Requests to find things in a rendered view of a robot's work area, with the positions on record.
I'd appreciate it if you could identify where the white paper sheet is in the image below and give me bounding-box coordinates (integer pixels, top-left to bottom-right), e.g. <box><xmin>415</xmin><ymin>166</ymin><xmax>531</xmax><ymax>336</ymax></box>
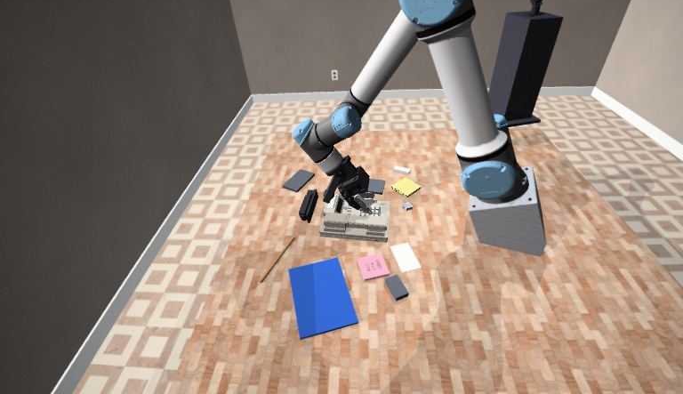
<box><xmin>390</xmin><ymin>243</ymin><xmax>421</xmax><ymax>273</ymax></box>

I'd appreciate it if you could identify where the beige desk phone base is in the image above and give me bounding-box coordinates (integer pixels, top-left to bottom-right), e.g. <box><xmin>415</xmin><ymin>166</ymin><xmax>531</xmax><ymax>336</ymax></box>
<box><xmin>319</xmin><ymin>194</ymin><xmax>390</xmax><ymax>242</ymax></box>

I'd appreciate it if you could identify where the pink sticky note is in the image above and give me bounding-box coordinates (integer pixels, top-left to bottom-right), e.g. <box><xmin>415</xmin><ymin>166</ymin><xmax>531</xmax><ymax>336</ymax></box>
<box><xmin>358</xmin><ymin>253</ymin><xmax>390</xmax><ymax>281</ymax></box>

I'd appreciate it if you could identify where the yellow-brown thin rod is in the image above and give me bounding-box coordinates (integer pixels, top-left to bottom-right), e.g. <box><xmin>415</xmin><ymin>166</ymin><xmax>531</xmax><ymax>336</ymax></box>
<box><xmin>259</xmin><ymin>237</ymin><xmax>295</xmax><ymax>283</ymax></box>

